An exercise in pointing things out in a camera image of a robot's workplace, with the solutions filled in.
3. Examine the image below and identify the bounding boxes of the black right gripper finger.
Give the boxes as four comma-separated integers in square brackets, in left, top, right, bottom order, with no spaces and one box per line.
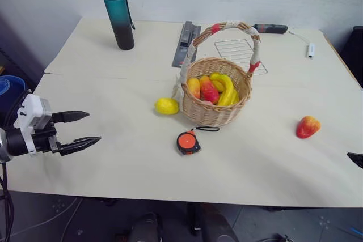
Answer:
[347,152,363,169]

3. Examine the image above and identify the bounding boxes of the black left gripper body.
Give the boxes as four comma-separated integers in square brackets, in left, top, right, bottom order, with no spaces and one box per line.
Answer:
[30,121,62,154]

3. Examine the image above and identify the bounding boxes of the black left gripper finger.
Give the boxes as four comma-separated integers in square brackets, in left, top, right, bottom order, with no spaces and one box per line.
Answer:
[58,136,102,157]
[52,110,91,124]

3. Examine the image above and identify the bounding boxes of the blue round container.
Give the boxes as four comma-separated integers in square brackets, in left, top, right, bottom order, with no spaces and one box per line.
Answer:
[0,75,27,120]

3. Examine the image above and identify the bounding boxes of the yellow lemon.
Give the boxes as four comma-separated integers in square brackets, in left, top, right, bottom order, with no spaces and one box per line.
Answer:
[154,97,180,116]

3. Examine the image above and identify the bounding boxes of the orange black tape measure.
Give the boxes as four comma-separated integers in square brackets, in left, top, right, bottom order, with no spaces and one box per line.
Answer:
[176,125,221,156]

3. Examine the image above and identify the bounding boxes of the teal water bottle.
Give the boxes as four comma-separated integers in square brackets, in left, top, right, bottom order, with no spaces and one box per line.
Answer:
[99,0,136,51]

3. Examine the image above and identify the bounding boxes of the yellow orange mango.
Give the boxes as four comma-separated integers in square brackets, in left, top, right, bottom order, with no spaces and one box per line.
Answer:
[187,77,201,100]

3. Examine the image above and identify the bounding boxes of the grey metal bar tool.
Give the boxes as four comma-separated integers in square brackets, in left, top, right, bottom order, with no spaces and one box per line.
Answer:
[172,20,202,70]

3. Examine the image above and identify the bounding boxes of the yellow banana bunch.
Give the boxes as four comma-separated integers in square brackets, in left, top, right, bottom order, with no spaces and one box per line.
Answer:
[209,73,240,107]

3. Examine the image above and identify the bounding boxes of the black red handheld tool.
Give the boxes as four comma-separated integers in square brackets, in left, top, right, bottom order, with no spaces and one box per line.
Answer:
[252,23,289,35]

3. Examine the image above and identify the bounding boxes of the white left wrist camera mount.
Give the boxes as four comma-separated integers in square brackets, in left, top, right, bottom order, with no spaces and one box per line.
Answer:
[13,93,54,157]

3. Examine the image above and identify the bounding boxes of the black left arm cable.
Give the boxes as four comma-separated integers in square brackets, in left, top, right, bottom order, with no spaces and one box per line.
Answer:
[0,89,32,130]

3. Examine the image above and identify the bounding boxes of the black hanging cable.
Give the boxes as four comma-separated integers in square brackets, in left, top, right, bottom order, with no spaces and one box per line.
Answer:
[0,162,15,242]

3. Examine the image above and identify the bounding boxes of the white cable adapter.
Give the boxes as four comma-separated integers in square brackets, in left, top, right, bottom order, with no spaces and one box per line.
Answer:
[288,29,316,60]

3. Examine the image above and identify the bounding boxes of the wicker basket with handle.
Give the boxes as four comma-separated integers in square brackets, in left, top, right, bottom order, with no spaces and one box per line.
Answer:
[170,20,262,128]

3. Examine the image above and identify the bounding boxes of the metal wire rack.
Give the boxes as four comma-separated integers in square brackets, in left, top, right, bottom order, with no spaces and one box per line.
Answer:
[213,39,268,76]

